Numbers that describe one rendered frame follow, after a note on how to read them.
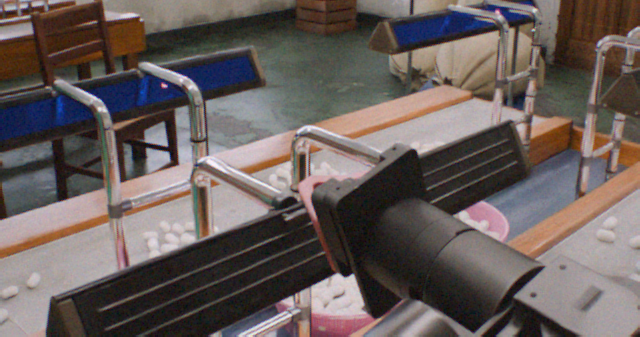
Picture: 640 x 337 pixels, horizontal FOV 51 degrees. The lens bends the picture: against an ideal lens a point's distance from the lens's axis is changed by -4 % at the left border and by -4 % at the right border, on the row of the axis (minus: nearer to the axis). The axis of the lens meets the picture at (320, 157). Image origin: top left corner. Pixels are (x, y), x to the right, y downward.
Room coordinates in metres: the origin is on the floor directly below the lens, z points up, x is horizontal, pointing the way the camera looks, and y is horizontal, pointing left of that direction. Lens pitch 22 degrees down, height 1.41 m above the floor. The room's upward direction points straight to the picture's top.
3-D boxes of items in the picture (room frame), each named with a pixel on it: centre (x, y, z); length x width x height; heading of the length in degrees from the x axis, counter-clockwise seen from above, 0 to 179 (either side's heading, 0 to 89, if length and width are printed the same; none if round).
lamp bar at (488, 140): (0.65, -0.02, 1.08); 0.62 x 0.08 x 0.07; 132
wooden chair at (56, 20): (2.89, 0.92, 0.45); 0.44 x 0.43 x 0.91; 154
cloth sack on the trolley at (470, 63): (3.90, -0.94, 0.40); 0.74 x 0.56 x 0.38; 135
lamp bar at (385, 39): (1.71, -0.36, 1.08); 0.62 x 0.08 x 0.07; 132
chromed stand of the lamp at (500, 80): (1.66, -0.42, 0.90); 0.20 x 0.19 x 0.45; 132
